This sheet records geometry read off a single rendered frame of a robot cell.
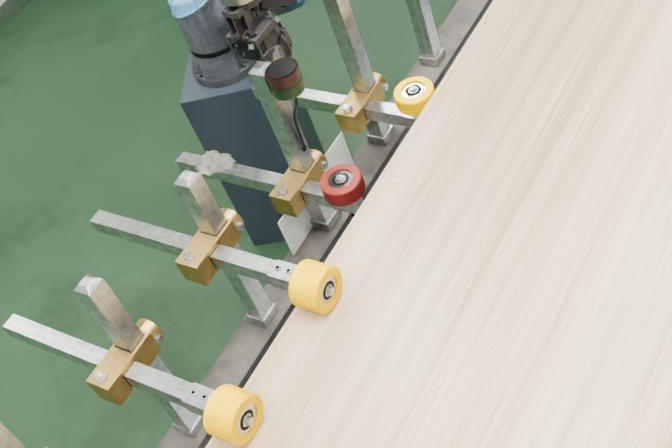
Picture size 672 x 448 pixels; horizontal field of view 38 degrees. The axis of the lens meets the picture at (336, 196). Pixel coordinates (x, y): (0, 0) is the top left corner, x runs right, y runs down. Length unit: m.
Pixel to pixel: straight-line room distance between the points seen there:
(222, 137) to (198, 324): 0.57
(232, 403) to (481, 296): 0.42
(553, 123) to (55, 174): 2.27
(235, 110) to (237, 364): 0.96
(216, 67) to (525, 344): 1.38
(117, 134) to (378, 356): 2.31
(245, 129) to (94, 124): 1.21
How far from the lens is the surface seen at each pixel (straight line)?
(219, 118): 2.67
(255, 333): 1.90
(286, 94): 1.72
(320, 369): 1.56
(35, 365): 3.12
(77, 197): 3.54
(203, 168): 2.00
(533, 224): 1.64
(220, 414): 1.48
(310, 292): 1.56
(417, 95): 1.92
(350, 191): 1.77
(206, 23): 2.54
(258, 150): 2.74
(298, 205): 1.88
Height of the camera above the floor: 2.14
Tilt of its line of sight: 44 degrees down
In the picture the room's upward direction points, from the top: 22 degrees counter-clockwise
